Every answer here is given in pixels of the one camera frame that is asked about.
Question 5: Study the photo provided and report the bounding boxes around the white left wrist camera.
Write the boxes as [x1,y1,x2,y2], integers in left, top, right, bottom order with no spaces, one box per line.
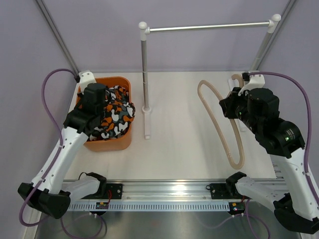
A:
[75,70,97,91]

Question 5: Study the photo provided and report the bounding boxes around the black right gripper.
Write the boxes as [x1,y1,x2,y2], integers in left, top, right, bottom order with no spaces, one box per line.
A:
[220,87,261,135]

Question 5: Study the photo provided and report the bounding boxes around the aluminium frame post right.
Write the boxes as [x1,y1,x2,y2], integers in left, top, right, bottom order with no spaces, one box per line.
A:
[249,0,299,71]

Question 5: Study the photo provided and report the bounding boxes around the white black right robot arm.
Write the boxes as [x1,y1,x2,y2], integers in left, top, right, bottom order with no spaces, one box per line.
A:
[219,87,319,235]

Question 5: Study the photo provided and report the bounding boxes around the orange camouflage shorts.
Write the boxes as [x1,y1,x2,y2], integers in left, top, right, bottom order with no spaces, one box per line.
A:
[88,85,136,141]

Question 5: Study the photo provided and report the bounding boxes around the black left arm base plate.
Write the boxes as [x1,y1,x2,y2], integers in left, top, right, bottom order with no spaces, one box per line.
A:
[96,183,123,200]

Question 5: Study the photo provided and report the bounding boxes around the aluminium frame post left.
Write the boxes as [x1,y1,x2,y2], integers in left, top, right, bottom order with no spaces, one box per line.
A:
[34,0,79,74]

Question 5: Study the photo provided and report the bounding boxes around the beige wooden hanger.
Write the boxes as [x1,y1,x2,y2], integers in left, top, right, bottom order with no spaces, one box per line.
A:
[197,74,245,170]

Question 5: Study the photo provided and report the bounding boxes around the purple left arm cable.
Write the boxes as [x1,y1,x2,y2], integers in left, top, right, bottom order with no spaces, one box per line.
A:
[19,69,109,237]

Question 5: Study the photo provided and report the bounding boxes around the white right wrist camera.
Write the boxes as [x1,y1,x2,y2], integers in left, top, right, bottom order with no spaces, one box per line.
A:
[238,72,265,96]

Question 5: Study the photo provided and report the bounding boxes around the silver clothes rack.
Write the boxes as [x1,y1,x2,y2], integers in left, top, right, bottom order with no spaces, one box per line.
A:
[139,14,282,139]

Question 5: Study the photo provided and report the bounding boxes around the white slotted cable duct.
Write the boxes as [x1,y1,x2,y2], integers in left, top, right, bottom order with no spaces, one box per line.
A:
[68,201,230,212]

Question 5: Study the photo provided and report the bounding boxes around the aluminium frame post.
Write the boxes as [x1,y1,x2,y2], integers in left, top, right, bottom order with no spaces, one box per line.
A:
[34,0,79,74]
[249,0,299,71]

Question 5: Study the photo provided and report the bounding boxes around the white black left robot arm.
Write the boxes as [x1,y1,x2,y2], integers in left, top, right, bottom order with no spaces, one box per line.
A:
[17,83,107,219]

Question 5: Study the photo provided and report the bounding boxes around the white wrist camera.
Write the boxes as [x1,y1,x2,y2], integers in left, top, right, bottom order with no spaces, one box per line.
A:
[238,72,265,96]
[75,70,97,91]

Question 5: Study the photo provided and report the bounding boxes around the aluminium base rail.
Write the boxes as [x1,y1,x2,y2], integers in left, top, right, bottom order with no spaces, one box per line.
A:
[107,179,238,201]

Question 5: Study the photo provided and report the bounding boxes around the orange plastic basket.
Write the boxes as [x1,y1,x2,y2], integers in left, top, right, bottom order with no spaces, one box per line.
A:
[84,76,132,152]

